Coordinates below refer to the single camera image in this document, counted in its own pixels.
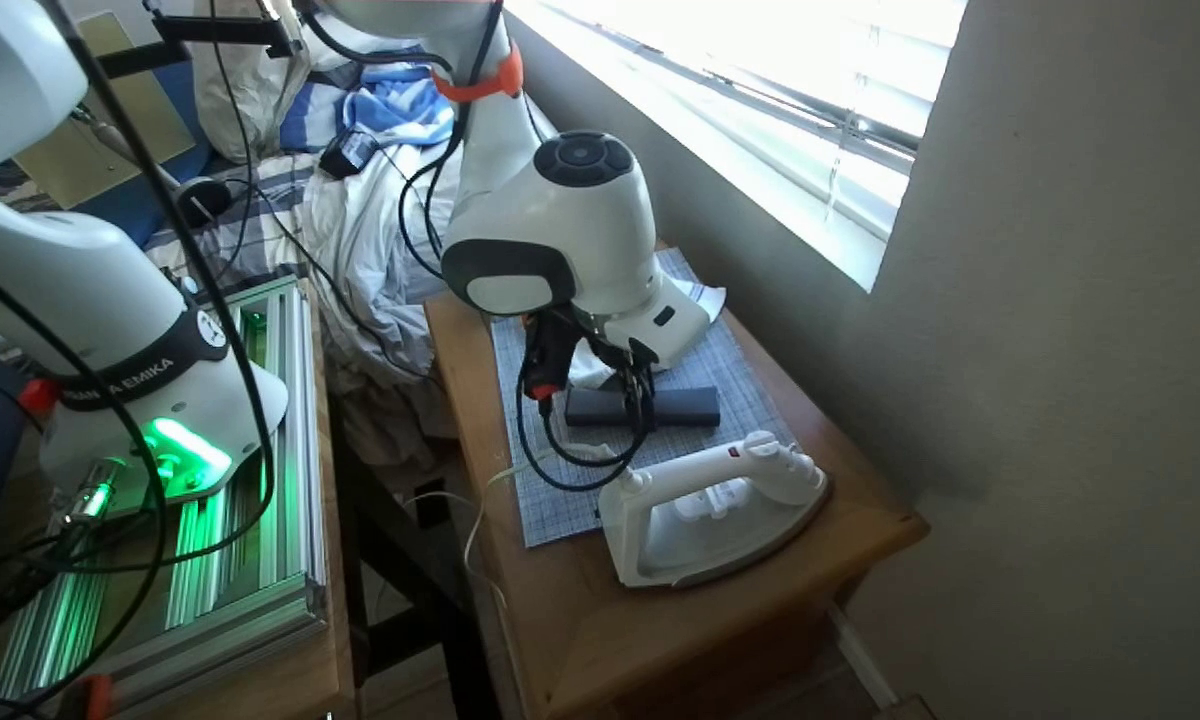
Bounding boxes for wooden side table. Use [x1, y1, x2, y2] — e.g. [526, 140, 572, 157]
[419, 221, 932, 720]

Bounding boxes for thick black cable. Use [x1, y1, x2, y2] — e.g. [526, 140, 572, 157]
[0, 0, 284, 697]

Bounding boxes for blue white striped cloth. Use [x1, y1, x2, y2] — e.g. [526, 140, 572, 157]
[317, 57, 462, 176]

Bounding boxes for white window sill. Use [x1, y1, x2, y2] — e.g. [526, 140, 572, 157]
[514, 3, 901, 295]

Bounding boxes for white iron power cord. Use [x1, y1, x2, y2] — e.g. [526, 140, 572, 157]
[460, 459, 526, 604]

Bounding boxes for white bed sheets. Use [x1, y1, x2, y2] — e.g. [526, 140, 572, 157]
[290, 65, 596, 391]

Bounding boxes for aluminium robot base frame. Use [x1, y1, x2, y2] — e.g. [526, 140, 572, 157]
[0, 273, 331, 705]

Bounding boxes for grey woven placemat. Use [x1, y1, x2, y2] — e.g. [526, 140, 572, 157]
[487, 249, 779, 552]

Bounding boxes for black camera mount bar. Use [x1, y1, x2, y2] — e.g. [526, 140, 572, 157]
[93, 8, 297, 82]

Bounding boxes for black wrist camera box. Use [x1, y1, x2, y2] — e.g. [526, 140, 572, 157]
[522, 310, 580, 403]

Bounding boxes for orange cable strap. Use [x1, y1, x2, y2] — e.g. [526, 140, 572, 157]
[433, 48, 526, 106]

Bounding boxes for white window blinds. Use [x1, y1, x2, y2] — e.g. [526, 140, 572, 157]
[545, 0, 970, 150]

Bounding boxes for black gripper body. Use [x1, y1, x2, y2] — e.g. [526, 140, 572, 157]
[566, 315, 664, 391]

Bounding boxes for white Sunbeam clothes iron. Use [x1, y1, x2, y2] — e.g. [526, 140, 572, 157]
[596, 427, 830, 591]

